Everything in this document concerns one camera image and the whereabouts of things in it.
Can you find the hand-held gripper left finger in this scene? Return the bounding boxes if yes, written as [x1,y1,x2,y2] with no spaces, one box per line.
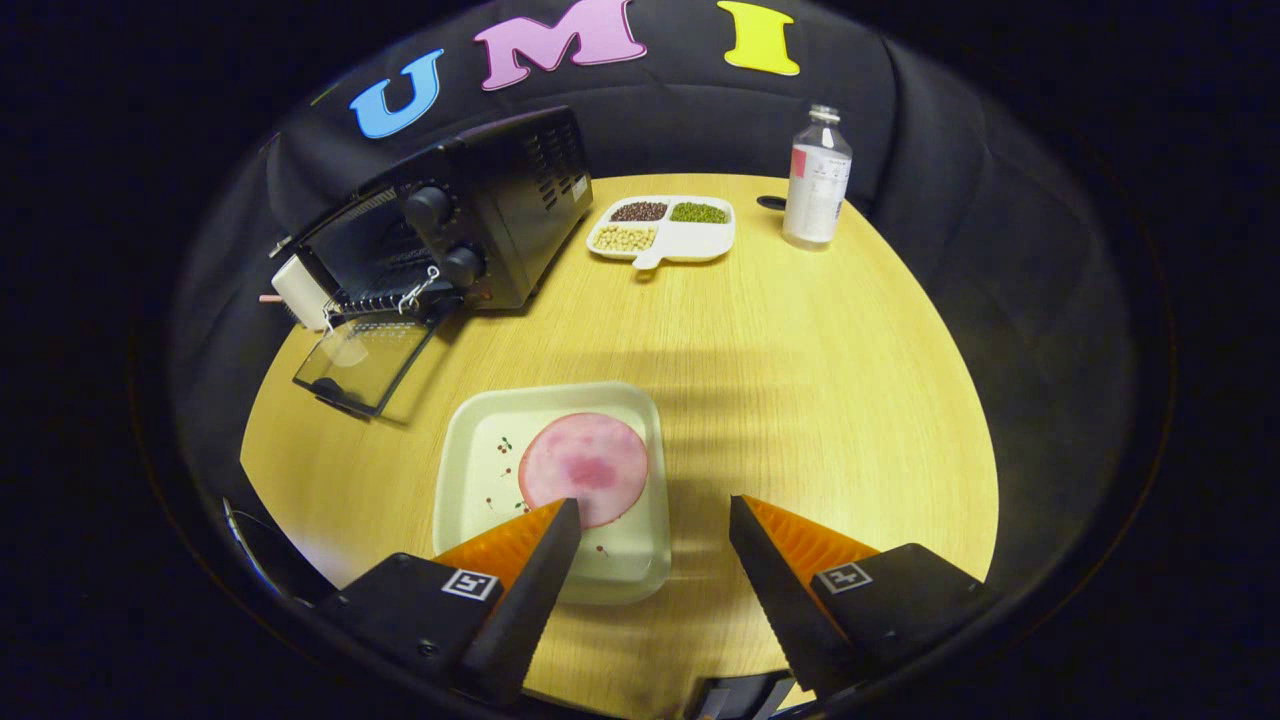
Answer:
[318,497,583,706]

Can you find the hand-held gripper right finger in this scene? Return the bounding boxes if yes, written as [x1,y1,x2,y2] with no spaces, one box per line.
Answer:
[729,494,991,701]

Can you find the square white plate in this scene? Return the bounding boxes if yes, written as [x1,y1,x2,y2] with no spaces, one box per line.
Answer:
[432,381,673,606]

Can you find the pink ham slice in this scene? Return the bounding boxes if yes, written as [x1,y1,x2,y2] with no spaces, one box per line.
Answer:
[518,413,650,529]

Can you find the black toaster oven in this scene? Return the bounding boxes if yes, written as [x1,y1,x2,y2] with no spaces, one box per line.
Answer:
[270,105,594,419]

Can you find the white slot toaster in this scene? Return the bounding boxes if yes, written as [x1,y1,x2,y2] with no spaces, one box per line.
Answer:
[272,255,333,331]

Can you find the white divided bean tray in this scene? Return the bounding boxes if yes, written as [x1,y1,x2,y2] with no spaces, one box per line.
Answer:
[586,195,736,271]

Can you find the clear plastic bottle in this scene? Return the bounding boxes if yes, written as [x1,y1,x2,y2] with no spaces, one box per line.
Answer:
[782,104,854,249]

